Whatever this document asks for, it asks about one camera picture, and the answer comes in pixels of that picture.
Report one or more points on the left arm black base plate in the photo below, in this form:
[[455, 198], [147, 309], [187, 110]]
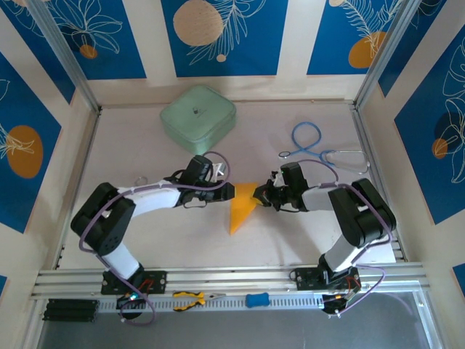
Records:
[[158, 281]]

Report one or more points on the orange paper sheet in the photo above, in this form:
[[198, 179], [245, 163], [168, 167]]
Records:
[[241, 207]]

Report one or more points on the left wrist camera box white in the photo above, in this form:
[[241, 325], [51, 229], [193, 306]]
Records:
[[218, 171]]

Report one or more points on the aluminium table side rail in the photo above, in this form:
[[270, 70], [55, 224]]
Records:
[[87, 152], [361, 123]]

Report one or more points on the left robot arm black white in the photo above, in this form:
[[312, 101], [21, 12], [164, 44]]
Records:
[[101, 229]]

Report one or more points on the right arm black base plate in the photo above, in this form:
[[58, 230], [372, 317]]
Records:
[[305, 280]]

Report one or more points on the aluminium frame post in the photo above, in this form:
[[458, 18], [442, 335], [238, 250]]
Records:
[[384, 54], [67, 54]]

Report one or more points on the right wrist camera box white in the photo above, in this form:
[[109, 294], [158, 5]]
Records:
[[278, 179]]

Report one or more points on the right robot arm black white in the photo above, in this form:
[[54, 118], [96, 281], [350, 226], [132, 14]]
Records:
[[363, 221]]

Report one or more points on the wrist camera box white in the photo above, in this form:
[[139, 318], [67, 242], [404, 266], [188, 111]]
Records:
[[218, 171], [278, 179]]

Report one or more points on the aluminium mounting rail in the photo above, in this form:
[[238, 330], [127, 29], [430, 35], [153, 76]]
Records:
[[232, 276]]

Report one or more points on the blue stethoscope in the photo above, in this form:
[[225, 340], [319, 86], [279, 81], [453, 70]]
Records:
[[324, 157]]

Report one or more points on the mint green zip pouch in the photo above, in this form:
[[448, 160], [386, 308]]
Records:
[[198, 120]]

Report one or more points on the blue bone-shaped block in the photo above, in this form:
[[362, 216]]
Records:
[[257, 300]]

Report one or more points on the black ribbed block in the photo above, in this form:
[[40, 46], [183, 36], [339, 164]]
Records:
[[70, 310]]

